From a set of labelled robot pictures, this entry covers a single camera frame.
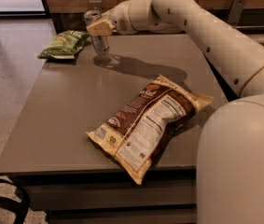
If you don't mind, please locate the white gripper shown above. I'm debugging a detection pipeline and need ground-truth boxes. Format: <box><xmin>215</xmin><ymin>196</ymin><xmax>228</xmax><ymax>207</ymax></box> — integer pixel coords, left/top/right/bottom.
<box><xmin>87</xmin><ymin>0</ymin><xmax>137</xmax><ymax>36</ymax></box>

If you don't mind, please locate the silver redbull can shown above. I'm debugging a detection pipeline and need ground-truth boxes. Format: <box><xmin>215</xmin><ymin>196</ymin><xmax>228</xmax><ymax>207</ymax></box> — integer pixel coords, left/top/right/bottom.
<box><xmin>84</xmin><ymin>9</ymin><xmax>109</xmax><ymax>55</ymax></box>

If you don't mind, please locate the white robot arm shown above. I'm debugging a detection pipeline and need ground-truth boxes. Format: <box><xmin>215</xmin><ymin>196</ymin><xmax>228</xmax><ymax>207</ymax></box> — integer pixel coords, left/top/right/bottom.
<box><xmin>87</xmin><ymin>0</ymin><xmax>264</xmax><ymax>224</ymax></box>

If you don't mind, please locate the green jalapeno chip bag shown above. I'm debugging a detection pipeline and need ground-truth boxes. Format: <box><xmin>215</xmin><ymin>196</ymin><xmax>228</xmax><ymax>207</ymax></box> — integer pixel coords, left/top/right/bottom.
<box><xmin>37</xmin><ymin>30</ymin><xmax>89</xmax><ymax>60</ymax></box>

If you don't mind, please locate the brown and yellow chip bag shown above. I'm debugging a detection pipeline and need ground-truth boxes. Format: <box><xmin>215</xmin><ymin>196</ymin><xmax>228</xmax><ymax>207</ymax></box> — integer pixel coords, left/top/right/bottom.
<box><xmin>88</xmin><ymin>76</ymin><xmax>213</xmax><ymax>185</ymax></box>

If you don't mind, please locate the grey drawer cabinet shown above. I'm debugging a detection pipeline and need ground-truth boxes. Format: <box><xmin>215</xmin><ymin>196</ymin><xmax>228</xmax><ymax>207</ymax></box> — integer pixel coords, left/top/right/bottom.
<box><xmin>0</xmin><ymin>35</ymin><xmax>227</xmax><ymax>224</ymax></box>

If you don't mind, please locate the black chair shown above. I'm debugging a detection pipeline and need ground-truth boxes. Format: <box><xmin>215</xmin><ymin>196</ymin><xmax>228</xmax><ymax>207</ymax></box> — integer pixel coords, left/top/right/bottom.
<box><xmin>0</xmin><ymin>179</ymin><xmax>30</xmax><ymax>224</ymax></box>

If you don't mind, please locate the left metal bracket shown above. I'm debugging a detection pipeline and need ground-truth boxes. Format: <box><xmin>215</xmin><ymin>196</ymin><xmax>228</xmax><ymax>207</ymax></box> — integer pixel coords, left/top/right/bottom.
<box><xmin>88</xmin><ymin>0</ymin><xmax>103</xmax><ymax>13</ymax></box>

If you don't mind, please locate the metal bracket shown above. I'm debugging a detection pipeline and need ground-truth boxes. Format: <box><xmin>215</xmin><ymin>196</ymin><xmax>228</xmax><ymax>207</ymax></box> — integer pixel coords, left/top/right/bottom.
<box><xmin>227</xmin><ymin>0</ymin><xmax>247</xmax><ymax>25</ymax></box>
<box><xmin>88</xmin><ymin>0</ymin><xmax>103</xmax><ymax>13</ymax></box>

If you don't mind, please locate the right metal bracket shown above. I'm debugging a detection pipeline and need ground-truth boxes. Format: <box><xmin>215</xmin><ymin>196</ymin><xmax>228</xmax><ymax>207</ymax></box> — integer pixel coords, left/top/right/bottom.
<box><xmin>227</xmin><ymin>0</ymin><xmax>247</xmax><ymax>25</ymax></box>

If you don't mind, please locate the metal rail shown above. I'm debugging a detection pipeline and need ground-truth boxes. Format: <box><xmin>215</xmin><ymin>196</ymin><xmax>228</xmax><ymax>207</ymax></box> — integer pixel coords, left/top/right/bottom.
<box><xmin>236</xmin><ymin>25</ymin><xmax>264</xmax><ymax>30</ymax></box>

